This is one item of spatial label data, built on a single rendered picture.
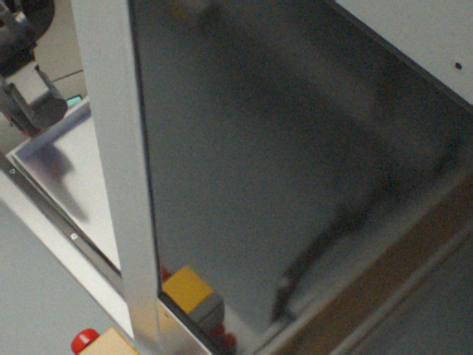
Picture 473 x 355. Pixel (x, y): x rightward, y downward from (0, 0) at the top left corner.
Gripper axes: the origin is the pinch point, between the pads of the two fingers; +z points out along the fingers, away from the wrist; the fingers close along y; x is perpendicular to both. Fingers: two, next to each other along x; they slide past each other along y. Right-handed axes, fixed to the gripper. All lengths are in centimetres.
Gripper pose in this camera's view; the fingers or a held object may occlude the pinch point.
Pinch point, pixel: (36, 134)
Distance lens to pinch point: 146.1
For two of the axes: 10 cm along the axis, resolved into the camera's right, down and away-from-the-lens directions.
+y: 6.7, 6.3, -3.9
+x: 7.4, -5.8, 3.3
